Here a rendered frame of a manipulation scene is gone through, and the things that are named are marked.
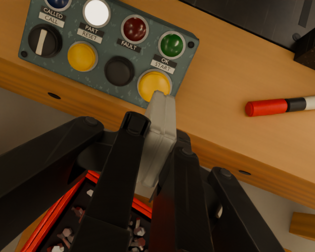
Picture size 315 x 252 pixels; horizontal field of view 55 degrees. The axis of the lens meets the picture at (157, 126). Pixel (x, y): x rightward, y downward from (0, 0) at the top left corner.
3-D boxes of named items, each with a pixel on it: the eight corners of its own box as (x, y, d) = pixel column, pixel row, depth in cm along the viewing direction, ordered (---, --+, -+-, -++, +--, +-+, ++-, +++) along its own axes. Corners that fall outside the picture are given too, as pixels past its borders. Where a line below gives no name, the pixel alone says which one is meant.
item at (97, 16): (104, 31, 27) (105, 22, 25) (81, 20, 26) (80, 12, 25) (112, 13, 27) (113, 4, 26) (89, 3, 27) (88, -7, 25)
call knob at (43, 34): (56, 60, 28) (51, 62, 27) (28, 48, 27) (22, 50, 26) (63, 32, 27) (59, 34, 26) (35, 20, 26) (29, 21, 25)
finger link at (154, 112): (139, 185, 15) (124, 179, 15) (148, 130, 21) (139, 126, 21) (162, 133, 14) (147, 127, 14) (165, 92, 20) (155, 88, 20)
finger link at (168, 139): (162, 133, 14) (177, 139, 14) (165, 92, 20) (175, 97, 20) (139, 185, 15) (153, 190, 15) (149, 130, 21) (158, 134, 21)
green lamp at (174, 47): (177, 62, 27) (182, 55, 26) (155, 52, 27) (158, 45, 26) (184, 44, 28) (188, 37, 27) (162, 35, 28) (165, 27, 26)
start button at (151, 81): (162, 105, 29) (162, 109, 28) (134, 93, 29) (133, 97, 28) (175, 77, 28) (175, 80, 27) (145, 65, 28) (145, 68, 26)
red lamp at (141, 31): (141, 46, 27) (144, 39, 26) (118, 37, 27) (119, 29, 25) (148, 29, 27) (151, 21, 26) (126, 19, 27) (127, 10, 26)
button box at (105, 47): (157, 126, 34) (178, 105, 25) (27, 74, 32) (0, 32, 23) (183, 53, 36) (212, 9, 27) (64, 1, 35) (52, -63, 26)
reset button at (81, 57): (91, 73, 28) (88, 76, 27) (66, 63, 28) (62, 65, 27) (99, 49, 27) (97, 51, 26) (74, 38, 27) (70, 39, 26)
